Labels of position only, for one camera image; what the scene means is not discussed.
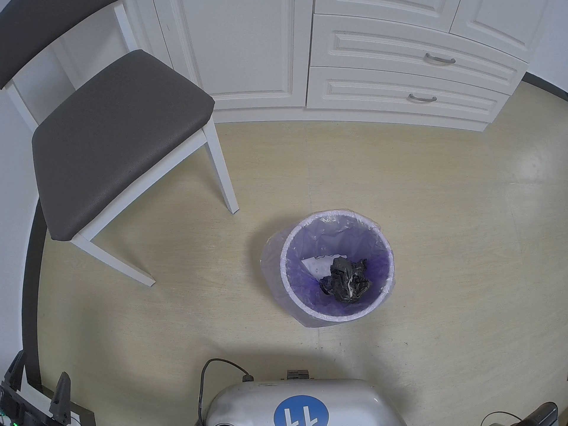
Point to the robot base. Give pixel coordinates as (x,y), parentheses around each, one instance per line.
(355,406)

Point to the white wardrobe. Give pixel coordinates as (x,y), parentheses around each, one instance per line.
(399,38)

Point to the purple plastic bag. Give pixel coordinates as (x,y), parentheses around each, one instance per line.
(355,242)

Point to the white trash bin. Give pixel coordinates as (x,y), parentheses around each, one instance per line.
(339,319)

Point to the white printed paper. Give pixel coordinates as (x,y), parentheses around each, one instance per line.
(315,264)

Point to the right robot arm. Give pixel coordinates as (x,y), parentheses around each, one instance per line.
(543,413)

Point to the white chair grey cushions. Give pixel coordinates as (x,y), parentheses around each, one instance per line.
(120,127)

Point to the black plastic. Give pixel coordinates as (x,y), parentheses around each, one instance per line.
(346,280)

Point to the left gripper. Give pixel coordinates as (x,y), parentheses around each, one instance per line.
(22,415)

